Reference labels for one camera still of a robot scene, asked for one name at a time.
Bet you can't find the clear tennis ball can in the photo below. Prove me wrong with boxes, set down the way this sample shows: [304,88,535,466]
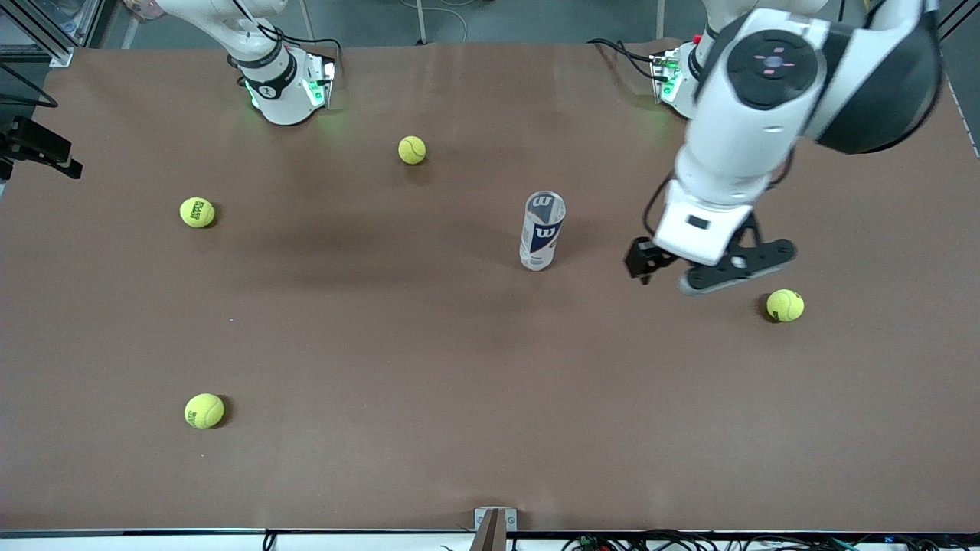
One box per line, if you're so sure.
[520,190,567,272]

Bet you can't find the brown table mat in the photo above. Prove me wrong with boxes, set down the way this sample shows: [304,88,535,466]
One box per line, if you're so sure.
[0,38,980,534]

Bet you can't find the aluminium frame post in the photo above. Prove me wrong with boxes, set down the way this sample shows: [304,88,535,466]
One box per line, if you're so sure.
[0,0,75,68]

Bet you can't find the black left base cable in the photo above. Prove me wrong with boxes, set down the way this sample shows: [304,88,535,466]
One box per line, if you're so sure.
[588,37,661,81]

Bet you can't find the black base cable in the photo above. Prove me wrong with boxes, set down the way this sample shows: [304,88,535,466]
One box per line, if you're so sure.
[230,0,343,77]
[588,37,661,81]

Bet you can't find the tangled black cables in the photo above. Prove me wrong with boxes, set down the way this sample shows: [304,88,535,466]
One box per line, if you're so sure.
[563,528,980,551]

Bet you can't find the grey metal bracket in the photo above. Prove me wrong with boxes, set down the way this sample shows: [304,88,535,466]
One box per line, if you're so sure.
[473,507,518,551]

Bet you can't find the black right base cable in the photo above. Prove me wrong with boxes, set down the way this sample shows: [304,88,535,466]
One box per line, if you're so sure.
[230,0,343,77]

